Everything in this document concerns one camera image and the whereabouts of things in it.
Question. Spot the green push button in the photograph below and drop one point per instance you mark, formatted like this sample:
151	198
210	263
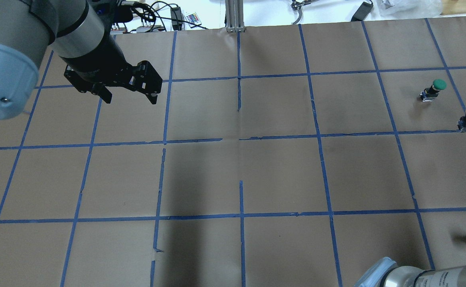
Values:
431	93

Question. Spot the remote control with coloured keys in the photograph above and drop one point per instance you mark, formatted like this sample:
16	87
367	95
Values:
192	18

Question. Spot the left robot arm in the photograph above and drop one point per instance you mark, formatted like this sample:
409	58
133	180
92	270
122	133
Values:
79	32

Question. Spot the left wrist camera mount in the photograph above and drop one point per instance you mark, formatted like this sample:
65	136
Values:
114	12

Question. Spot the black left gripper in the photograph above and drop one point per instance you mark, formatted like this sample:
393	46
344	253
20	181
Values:
95	63

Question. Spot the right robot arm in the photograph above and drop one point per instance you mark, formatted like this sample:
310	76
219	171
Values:
387	273

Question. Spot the clear plastic bag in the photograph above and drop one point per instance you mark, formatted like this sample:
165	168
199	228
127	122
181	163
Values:
410	8

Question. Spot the aluminium frame post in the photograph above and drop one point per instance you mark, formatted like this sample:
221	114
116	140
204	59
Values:
234	16

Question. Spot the black power adapter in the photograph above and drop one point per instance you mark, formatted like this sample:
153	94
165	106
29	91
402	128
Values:
176	18

